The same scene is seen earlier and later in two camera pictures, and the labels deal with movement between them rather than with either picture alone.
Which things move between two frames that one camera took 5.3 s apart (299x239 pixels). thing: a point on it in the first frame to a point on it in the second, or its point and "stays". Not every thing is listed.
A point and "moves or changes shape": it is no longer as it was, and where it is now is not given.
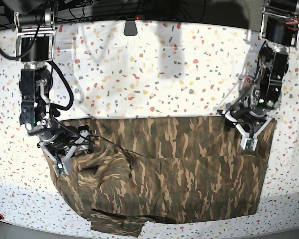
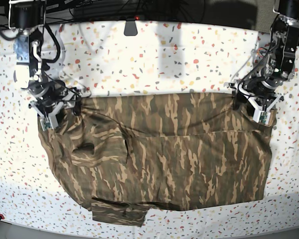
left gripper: x=62 y=140 to x=48 y=93
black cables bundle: x=84 y=10 stays
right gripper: x=247 y=119 to x=258 y=90
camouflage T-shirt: x=166 y=170 moves or changes shape
